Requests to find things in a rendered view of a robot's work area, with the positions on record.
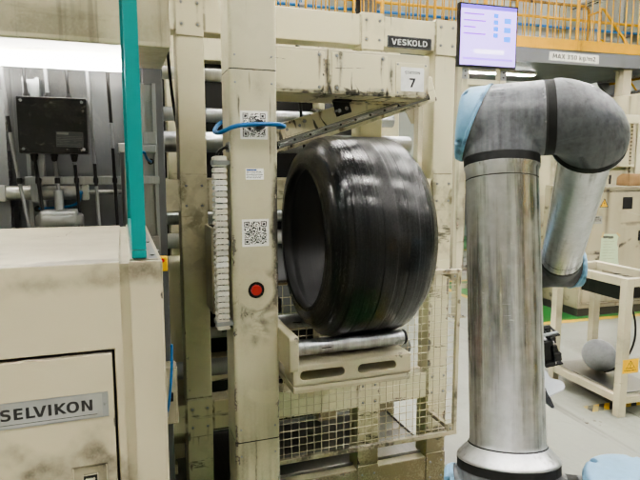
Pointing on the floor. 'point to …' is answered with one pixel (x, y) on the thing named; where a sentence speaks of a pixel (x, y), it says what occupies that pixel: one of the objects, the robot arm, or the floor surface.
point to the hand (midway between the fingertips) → (546, 375)
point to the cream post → (260, 313)
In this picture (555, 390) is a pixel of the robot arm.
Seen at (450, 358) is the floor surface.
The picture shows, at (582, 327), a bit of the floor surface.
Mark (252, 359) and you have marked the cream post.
